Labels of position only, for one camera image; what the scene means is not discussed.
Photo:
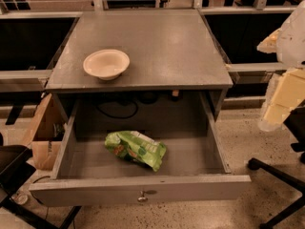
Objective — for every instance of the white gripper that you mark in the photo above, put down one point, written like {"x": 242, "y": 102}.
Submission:
{"x": 293, "y": 43}

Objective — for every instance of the green rice chip bag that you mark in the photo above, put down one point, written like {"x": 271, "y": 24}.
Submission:
{"x": 136, "y": 147}

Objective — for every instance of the grey open top drawer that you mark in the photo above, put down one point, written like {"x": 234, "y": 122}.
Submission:
{"x": 193, "y": 168}

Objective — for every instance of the grey cabinet counter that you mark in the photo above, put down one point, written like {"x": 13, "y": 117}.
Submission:
{"x": 168, "y": 49}

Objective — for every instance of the silver drawer knob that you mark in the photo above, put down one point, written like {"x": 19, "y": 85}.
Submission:
{"x": 143, "y": 195}

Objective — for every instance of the white paper bowl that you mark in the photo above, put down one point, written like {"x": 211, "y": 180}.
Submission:
{"x": 106, "y": 64}

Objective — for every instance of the brown cardboard box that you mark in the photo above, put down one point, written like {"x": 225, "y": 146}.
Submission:
{"x": 42, "y": 136}

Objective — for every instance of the black chair left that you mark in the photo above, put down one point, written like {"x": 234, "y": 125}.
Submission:
{"x": 14, "y": 172}

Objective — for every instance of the metal railing frame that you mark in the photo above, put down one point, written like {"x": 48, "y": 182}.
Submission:
{"x": 152, "y": 7}

